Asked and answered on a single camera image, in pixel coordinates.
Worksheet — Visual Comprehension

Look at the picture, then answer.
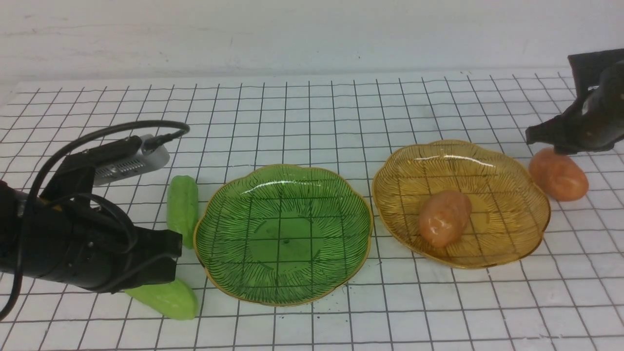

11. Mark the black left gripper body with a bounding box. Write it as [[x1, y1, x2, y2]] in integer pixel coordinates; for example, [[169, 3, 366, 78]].
[[0, 167, 183, 293]]

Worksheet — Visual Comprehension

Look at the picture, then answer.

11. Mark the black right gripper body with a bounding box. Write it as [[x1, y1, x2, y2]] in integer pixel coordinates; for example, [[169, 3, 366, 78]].
[[525, 61, 624, 155]]

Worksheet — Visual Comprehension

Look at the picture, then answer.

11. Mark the orange potato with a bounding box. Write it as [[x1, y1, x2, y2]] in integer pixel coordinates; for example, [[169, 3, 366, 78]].
[[419, 190, 472, 248], [528, 148, 590, 202]]

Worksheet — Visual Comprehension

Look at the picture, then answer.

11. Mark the green gourd vegetable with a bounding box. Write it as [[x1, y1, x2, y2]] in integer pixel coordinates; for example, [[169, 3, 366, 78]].
[[166, 175, 199, 249], [125, 278, 198, 321]]

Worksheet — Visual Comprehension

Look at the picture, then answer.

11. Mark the amber glass plate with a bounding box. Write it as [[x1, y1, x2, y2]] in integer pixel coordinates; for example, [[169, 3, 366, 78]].
[[371, 139, 551, 269]]

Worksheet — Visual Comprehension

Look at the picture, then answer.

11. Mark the green glass plate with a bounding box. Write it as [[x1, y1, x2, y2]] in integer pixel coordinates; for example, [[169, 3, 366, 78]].
[[194, 164, 374, 306]]

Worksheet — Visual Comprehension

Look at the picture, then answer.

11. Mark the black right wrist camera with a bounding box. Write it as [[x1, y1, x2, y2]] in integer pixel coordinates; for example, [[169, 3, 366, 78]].
[[567, 49, 624, 97]]

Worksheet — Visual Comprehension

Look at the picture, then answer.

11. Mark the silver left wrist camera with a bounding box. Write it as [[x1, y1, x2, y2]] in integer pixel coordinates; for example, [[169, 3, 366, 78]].
[[89, 134, 170, 186]]

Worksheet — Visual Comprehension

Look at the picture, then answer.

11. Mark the black camera cable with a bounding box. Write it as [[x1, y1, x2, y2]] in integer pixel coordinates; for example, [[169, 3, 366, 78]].
[[0, 120, 191, 322]]

